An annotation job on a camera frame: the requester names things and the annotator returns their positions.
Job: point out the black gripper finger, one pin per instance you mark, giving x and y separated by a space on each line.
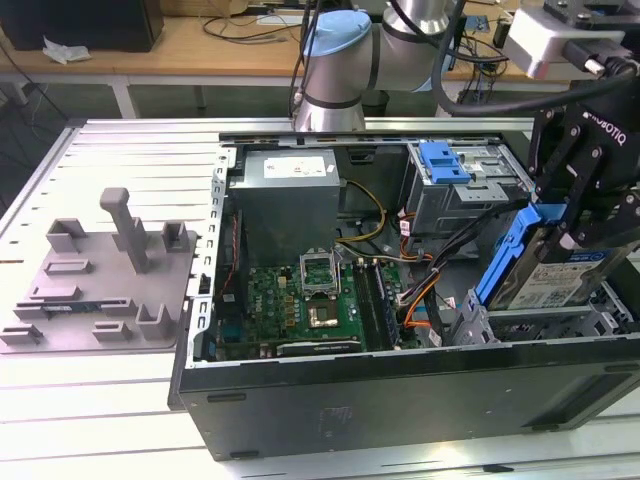
595 175
545 155

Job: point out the hard disk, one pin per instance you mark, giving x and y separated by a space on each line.
550 280

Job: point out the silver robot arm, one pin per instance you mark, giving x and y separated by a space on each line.
350 60

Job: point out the metal disk bay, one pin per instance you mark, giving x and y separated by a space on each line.
472 320

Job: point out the blue plastic latch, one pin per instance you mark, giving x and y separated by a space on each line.
442 170

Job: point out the metal drive cage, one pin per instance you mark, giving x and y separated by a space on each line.
450 210

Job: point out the black cube device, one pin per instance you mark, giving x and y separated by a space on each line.
501 32

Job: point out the grey power supply unit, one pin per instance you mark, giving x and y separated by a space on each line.
285 210

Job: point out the CPU socket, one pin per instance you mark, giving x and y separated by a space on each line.
322 314

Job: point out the black PC case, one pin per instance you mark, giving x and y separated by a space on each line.
400 400

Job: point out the black graphics card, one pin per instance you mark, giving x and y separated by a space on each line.
320 347

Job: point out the green motherboard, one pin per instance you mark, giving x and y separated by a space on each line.
280 305

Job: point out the wooden workbench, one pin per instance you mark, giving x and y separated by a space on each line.
150 62

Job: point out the grey parts rack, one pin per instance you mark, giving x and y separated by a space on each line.
100 300

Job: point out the black computer box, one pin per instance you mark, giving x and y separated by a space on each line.
75 25

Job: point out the white crumpled plastic bag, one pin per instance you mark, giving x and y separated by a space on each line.
65 52

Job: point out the green RAM stick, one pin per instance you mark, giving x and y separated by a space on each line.
65 308

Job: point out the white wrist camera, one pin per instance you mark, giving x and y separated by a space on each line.
540 40

